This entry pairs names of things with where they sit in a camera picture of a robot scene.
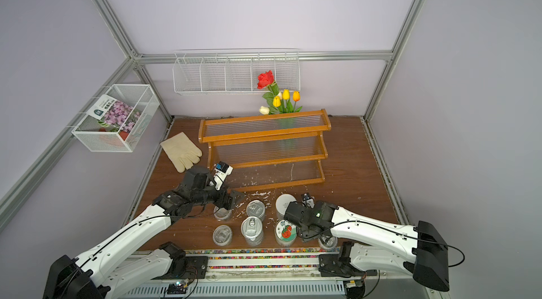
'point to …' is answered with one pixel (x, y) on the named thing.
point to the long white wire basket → (234, 71)
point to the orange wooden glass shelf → (268, 150)
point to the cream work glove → (182, 151)
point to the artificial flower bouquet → (279, 101)
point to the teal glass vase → (288, 144)
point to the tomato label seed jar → (285, 233)
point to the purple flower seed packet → (115, 112)
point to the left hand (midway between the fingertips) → (234, 192)
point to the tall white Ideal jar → (282, 204)
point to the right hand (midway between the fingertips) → (311, 228)
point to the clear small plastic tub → (222, 214)
